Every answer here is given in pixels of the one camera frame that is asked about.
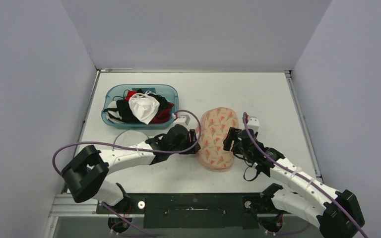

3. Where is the peach floral padded bra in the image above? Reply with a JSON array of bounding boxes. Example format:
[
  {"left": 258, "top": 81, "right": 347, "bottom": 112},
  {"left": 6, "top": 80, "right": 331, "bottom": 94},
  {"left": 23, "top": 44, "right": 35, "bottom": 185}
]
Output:
[{"left": 195, "top": 107, "right": 239, "bottom": 171}]

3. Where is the white satin bra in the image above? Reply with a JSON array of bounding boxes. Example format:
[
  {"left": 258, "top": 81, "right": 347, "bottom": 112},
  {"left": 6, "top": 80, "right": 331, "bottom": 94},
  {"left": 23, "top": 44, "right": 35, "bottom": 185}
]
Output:
[{"left": 128, "top": 91, "right": 160, "bottom": 125}]

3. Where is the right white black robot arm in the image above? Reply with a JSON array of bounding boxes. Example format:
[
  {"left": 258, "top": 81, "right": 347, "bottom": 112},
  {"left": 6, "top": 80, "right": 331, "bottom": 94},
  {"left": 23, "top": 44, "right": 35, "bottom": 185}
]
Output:
[{"left": 223, "top": 127, "right": 365, "bottom": 238}]

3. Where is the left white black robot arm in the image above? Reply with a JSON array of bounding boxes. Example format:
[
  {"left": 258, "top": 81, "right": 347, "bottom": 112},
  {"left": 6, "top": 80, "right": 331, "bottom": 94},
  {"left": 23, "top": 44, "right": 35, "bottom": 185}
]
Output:
[{"left": 61, "top": 124, "right": 201, "bottom": 214}]

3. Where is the dark red lace bra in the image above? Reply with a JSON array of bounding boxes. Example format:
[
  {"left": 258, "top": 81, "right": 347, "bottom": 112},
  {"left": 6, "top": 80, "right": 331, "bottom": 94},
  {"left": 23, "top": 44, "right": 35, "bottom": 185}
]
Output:
[{"left": 150, "top": 102, "right": 175, "bottom": 124}]

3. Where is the white black bra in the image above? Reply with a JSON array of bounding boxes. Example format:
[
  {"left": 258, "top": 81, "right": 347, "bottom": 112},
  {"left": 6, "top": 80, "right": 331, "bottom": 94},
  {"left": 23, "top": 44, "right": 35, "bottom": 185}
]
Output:
[{"left": 103, "top": 101, "right": 122, "bottom": 124}]

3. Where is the teal plastic bin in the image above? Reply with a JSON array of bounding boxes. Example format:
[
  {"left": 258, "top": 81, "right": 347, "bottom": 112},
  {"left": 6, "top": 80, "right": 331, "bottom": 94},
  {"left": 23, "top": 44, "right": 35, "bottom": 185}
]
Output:
[{"left": 101, "top": 84, "right": 179, "bottom": 130}]

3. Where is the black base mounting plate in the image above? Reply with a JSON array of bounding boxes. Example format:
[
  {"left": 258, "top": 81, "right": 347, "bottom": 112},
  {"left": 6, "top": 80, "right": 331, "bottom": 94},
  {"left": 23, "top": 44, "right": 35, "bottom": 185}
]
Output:
[{"left": 95, "top": 192, "right": 293, "bottom": 230}]

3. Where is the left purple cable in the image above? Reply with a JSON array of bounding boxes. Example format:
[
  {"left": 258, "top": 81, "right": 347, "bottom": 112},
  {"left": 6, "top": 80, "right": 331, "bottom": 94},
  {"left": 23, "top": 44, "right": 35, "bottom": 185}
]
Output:
[{"left": 52, "top": 110, "right": 202, "bottom": 177}]

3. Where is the purple cable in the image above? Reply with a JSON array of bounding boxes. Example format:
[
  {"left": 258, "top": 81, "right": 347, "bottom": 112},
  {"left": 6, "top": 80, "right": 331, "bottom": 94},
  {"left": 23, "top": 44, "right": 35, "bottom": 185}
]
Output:
[
  {"left": 52, "top": 110, "right": 202, "bottom": 177},
  {"left": 242, "top": 112, "right": 370, "bottom": 238}
]

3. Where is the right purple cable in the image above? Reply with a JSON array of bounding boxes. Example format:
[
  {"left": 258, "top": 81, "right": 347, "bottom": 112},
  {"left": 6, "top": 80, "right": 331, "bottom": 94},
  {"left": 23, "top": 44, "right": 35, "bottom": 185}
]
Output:
[{"left": 242, "top": 112, "right": 370, "bottom": 238}]

